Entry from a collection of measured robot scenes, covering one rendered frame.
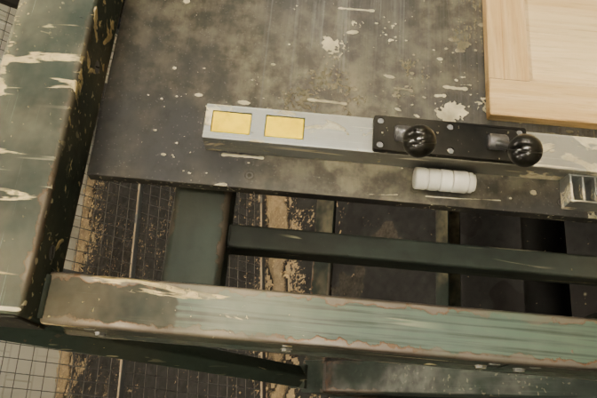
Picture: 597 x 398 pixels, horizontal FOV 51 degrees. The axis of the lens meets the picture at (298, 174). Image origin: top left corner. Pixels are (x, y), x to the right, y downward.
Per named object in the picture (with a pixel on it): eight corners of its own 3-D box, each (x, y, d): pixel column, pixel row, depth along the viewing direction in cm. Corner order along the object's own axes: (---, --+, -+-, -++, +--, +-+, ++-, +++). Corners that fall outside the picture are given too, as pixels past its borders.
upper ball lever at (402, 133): (416, 149, 82) (437, 161, 69) (386, 147, 82) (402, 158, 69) (418, 120, 82) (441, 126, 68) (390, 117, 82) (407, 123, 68)
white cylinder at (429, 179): (411, 192, 83) (471, 197, 83) (416, 184, 81) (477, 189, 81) (411, 171, 84) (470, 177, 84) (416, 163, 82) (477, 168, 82)
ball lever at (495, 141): (506, 157, 82) (545, 171, 69) (478, 155, 82) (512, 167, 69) (510, 128, 82) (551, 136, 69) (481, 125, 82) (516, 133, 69)
